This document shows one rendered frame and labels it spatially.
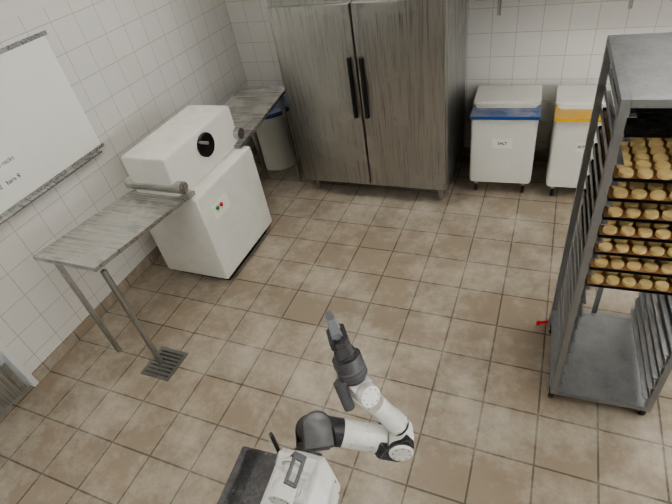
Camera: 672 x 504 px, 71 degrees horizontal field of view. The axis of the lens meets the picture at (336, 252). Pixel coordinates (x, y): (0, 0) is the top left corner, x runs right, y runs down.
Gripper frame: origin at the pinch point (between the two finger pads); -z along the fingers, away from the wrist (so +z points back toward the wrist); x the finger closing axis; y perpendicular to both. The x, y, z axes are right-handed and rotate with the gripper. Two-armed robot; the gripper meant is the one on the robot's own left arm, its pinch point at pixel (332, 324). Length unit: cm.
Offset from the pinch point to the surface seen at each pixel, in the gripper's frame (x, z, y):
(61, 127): -242, -103, 134
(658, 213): -40, 27, -130
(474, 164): -281, 42, -155
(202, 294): -251, 51, 102
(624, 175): -39, 7, -119
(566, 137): -235, 38, -215
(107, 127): -277, -95, 116
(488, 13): -294, -71, -206
